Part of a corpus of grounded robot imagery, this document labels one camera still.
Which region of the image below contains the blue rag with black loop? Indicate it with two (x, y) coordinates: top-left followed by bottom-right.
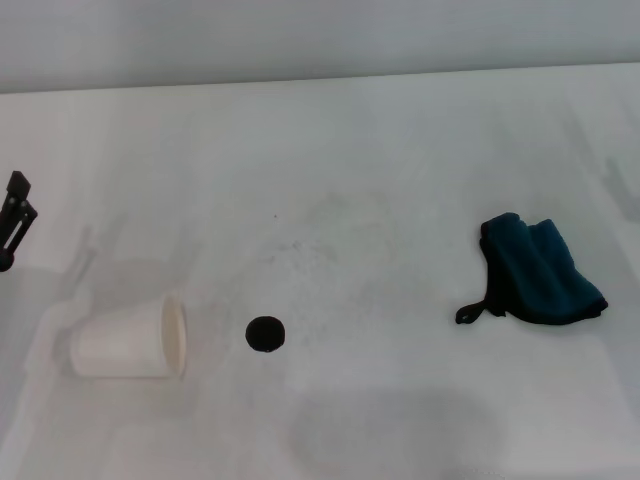
(454, 211), (610, 327)

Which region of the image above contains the black water stain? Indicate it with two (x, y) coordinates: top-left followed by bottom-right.
(244, 315), (287, 354)

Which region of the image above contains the white paper cup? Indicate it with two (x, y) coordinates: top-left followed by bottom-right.
(69, 292), (189, 380)

